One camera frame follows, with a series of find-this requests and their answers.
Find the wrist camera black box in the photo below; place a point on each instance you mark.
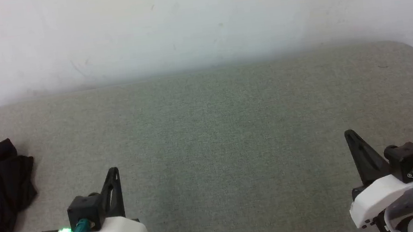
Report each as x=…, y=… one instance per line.
x=407, y=160
x=84, y=210

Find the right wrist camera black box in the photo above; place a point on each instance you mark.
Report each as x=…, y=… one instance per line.
x=407, y=160

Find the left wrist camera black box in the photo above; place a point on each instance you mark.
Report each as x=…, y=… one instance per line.
x=84, y=210

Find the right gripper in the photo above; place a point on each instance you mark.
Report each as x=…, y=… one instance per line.
x=382, y=197

